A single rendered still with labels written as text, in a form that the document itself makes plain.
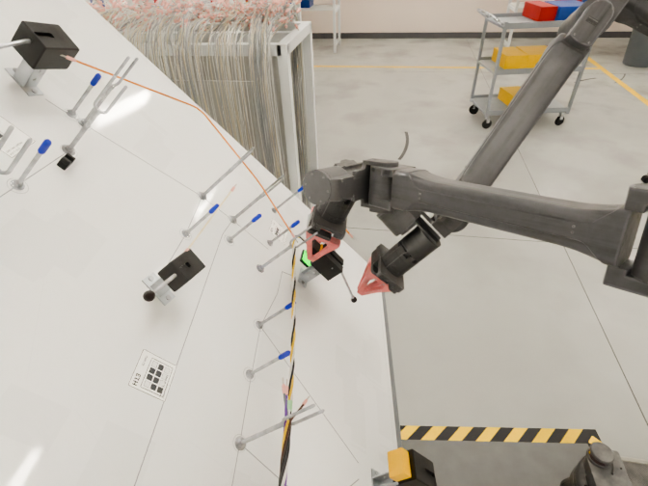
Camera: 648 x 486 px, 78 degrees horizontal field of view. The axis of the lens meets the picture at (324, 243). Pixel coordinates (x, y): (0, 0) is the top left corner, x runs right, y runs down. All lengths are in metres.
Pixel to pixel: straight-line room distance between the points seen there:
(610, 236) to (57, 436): 0.59
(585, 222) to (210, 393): 0.50
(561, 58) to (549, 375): 1.66
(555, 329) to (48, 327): 2.27
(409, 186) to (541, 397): 1.65
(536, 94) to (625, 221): 0.37
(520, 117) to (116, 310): 0.70
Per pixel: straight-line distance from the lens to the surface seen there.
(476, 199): 0.57
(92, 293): 0.56
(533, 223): 0.54
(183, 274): 0.54
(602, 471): 1.73
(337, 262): 0.81
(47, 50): 0.67
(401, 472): 0.71
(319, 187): 0.64
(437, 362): 2.12
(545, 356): 2.31
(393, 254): 0.80
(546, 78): 0.82
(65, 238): 0.58
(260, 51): 1.23
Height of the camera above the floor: 1.68
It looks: 38 degrees down
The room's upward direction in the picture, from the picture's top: 3 degrees counter-clockwise
